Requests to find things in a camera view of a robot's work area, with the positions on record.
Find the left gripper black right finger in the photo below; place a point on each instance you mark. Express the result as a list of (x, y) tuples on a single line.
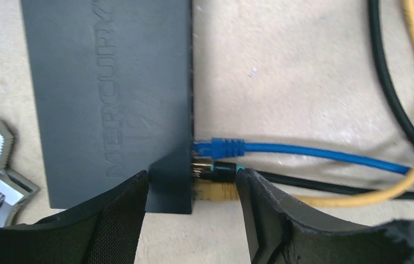
[(282, 229)]

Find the black network switch box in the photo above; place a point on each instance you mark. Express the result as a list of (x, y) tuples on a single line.
[(113, 93)]

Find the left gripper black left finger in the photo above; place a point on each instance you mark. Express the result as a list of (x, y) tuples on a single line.
[(104, 229)]

